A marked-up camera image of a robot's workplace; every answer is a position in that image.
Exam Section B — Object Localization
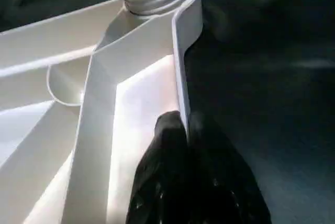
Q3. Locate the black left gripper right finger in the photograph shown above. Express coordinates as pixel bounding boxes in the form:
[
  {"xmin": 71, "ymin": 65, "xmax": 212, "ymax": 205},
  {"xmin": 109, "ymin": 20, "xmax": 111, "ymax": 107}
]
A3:
[{"xmin": 188, "ymin": 120, "xmax": 273, "ymax": 224}]

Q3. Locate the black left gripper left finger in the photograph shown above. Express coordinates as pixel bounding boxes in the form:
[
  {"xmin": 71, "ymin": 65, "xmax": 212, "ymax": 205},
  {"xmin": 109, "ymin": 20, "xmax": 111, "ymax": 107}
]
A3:
[{"xmin": 125, "ymin": 110, "xmax": 191, "ymax": 224}]

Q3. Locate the white plastic table top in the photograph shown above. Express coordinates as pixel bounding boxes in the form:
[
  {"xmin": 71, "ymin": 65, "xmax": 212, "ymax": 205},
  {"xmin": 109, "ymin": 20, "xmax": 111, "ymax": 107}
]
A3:
[{"xmin": 0, "ymin": 0, "xmax": 204, "ymax": 224}]

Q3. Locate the black mat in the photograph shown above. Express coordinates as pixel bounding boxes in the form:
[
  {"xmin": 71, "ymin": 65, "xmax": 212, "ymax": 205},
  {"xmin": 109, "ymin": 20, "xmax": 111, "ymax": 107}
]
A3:
[{"xmin": 0, "ymin": 0, "xmax": 335, "ymax": 224}]

